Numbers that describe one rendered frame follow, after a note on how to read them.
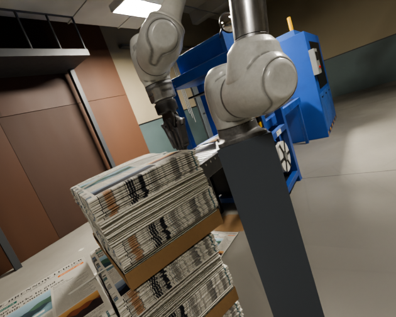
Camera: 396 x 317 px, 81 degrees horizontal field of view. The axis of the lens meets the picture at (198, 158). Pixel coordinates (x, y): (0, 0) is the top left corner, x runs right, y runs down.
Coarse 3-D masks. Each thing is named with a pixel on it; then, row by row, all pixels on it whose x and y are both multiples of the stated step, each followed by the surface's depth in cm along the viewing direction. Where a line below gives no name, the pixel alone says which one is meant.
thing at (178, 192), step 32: (160, 160) 61; (192, 160) 60; (96, 192) 51; (128, 192) 51; (160, 192) 55; (192, 192) 60; (96, 224) 47; (128, 224) 50; (160, 224) 55; (192, 224) 60; (128, 256) 50
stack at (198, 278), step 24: (72, 264) 75; (96, 264) 69; (168, 264) 56; (192, 264) 60; (216, 264) 64; (48, 288) 65; (72, 288) 61; (96, 288) 58; (120, 288) 54; (144, 288) 52; (168, 288) 56; (192, 288) 59; (216, 288) 63; (0, 312) 62; (24, 312) 58; (48, 312) 55; (72, 312) 52; (96, 312) 49; (120, 312) 49; (144, 312) 52; (168, 312) 56; (192, 312) 59; (240, 312) 68
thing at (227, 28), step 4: (224, 12) 192; (228, 12) 193; (220, 16) 191; (224, 16) 191; (228, 16) 191; (220, 20) 192; (224, 20) 191; (228, 20) 191; (220, 24) 192; (224, 24) 191; (228, 24) 192; (224, 28) 193; (228, 28) 193; (232, 28) 194; (228, 32) 195; (232, 32) 196
